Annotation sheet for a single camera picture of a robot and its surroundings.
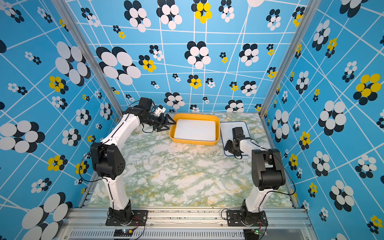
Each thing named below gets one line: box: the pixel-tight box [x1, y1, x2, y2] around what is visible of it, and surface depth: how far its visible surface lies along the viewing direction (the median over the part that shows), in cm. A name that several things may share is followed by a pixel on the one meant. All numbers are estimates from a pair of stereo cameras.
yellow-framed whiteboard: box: [174, 119, 217, 142], surface depth 107 cm
